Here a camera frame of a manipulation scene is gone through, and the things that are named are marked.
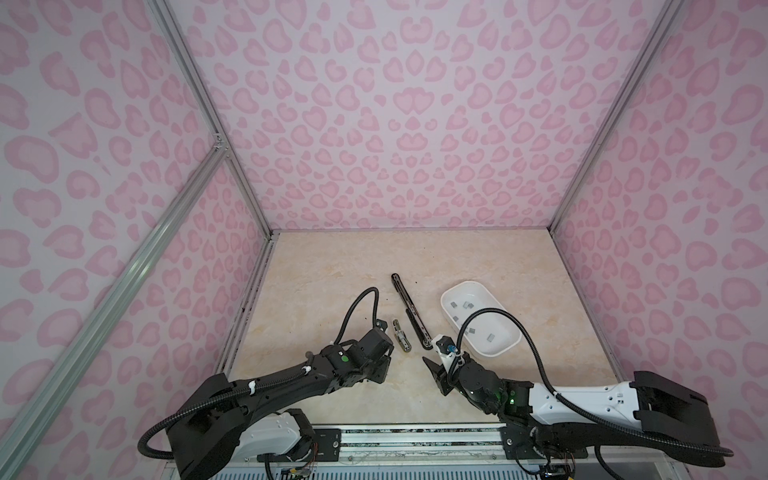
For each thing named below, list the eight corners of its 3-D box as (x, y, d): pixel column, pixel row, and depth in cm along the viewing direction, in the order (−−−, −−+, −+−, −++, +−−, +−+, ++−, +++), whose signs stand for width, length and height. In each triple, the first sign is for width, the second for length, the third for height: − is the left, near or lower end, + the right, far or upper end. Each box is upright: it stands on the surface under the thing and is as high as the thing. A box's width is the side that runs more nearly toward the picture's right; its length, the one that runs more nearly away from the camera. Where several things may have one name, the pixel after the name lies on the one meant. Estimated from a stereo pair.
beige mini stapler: (404, 353, 90) (404, 347, 87) (391, 328, 96) (391, 321, 92) (411, 350, 91) (411, 344, 87) (397, 325, 96) (397, 318, 93)
